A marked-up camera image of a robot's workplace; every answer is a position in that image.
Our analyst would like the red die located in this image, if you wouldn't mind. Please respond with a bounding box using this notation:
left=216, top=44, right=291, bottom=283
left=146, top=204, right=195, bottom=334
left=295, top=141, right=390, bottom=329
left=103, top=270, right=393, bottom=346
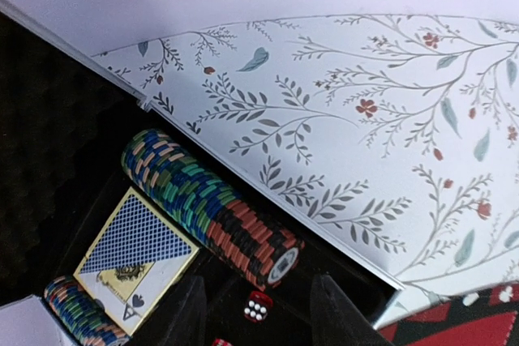
left=212, top=338, right=233, bottom=346
left=243, top=291, right=273, bottom=323

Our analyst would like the floral table cover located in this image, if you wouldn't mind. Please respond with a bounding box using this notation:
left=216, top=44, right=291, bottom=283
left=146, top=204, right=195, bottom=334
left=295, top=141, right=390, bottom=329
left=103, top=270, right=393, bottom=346
left=94, top=14, right=518, bottom=317

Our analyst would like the round red black poker mat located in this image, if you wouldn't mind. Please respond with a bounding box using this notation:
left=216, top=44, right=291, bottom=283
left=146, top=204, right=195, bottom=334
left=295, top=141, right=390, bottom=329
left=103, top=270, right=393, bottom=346
left=379, top=283, right=518, bottom=346

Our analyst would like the boxed card deck in case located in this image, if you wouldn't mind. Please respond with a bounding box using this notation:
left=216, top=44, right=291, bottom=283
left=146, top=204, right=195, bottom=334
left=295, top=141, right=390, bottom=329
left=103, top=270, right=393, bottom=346
left=74, top=188, right=199, bottom=335

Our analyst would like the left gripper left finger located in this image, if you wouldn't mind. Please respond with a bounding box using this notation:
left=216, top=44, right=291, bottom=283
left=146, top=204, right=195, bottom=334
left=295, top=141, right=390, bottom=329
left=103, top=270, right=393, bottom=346
left=139, top=276, right=207, bottom=345

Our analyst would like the chip row in case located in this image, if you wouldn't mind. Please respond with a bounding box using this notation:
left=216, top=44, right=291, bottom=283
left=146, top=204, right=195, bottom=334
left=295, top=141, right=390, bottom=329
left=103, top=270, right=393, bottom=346
left=44, top=276, right=131, bottom=346
left=121, top=129, right=304, bottom=291

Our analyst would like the aluminium poker chip case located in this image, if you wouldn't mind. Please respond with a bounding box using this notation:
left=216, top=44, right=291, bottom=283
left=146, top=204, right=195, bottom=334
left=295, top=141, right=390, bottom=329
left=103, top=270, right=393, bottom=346
left=1, top=1, right=397, bottom=345

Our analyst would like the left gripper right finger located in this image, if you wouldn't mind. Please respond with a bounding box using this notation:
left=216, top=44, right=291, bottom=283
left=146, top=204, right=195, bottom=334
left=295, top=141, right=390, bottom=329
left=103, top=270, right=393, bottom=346
left=310, top=275, right=392, bottom=346

